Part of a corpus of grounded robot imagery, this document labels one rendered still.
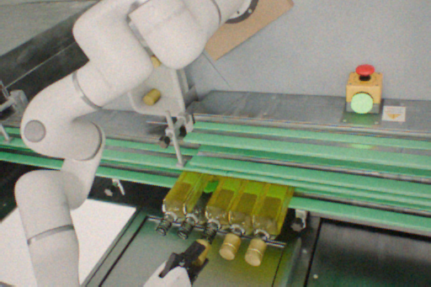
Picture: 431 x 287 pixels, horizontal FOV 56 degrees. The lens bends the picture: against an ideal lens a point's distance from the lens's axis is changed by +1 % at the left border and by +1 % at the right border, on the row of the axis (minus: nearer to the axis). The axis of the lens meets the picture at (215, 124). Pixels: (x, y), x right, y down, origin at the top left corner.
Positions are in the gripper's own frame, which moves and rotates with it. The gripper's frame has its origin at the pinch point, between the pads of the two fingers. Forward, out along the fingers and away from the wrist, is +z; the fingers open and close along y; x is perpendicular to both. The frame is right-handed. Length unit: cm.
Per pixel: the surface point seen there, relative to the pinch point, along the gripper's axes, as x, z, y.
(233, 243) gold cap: -5.5, 6.1, 1.2
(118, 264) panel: 25.0, -5.4, -13.3
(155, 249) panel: 19.7, 2.9, -13.2
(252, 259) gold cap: -10.6, 5.3, 0.3
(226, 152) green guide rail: 10.1, 26.0, 6.0
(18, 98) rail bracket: 83, 12, 13
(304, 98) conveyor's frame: -3.5, 43.5, 15.6
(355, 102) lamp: -17.9, 39.4, 20.4
